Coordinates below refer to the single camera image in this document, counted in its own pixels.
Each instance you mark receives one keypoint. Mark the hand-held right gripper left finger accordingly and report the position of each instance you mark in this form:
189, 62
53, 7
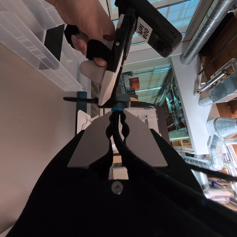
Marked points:
90, 146

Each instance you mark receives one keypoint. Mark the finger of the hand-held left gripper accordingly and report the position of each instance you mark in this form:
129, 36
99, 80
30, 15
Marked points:
107, 87

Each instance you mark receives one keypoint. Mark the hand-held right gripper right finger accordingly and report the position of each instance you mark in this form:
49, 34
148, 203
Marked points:
146, 146

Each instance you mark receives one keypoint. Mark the silver air duct elbow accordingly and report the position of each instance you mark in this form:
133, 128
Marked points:
218, 125

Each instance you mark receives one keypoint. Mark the person's left hand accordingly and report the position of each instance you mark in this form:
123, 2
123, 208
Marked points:
83, 16

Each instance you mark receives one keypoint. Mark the white plastic box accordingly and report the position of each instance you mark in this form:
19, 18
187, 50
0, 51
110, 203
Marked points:
82, 120

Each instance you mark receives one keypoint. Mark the red container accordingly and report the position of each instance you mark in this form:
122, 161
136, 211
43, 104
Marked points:
134, 83

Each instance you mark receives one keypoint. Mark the plastic bag with printed label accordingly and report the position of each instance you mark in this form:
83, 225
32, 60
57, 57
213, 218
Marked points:
163, 122

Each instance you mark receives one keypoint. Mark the glass partition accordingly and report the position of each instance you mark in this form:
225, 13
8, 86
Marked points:
148, 74

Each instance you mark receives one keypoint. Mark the black box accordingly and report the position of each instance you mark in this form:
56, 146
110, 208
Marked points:
53, 46

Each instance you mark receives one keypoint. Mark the silver metal pipe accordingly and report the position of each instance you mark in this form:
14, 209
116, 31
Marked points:
213, 80

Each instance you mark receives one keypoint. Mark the clear plastic storage bin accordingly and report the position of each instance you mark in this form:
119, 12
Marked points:
22, 42

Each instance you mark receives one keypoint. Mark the silver spiral air duct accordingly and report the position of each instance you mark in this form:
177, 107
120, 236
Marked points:
203, 31

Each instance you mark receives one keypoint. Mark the grey rectangular air duct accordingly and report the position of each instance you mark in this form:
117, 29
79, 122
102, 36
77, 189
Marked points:
224, 88

